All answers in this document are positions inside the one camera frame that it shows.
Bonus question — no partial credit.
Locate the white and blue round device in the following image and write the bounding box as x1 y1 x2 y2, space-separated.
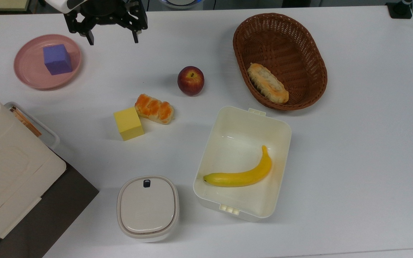
159 0 205 10

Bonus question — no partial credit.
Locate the orange glazed bread roll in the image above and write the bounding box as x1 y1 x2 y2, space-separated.
135 94 175 125

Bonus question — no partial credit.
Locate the brown wicker basket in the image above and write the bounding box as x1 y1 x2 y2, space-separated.
233 13 328 111

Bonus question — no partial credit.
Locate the purple foam cube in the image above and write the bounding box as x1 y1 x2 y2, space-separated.
43 44 73 76

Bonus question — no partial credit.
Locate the white rectangular plastic container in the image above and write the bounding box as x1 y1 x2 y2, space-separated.
193 106 292 222

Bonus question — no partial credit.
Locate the red apple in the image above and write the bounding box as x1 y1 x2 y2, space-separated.
177 66 205 96

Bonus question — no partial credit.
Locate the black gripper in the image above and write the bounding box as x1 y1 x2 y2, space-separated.
64 0 148 46

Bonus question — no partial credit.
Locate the pink plastic plate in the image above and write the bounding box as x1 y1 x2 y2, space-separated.
14 34 82 90

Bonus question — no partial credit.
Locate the black clamp mount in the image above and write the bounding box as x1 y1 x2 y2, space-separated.
386 0 413 19

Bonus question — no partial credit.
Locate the white boxy appliance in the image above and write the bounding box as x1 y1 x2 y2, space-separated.
0 85 67 258

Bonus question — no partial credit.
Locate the yellow banana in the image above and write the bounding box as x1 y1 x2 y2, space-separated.
203 145 273 187

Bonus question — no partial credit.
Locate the long pale bread loaf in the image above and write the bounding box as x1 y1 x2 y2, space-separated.
247 63 290 105

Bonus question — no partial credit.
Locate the yellow foam cube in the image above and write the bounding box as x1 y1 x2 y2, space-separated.
113 107 145 141

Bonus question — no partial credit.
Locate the round white lidded container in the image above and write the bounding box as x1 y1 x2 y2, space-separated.
117 175 180 243

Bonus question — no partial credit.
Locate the dark brown tray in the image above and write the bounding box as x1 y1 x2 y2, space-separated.
0 161 100 258

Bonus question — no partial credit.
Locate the clear plastic box with sticks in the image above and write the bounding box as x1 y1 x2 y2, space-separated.
4 102 60 150

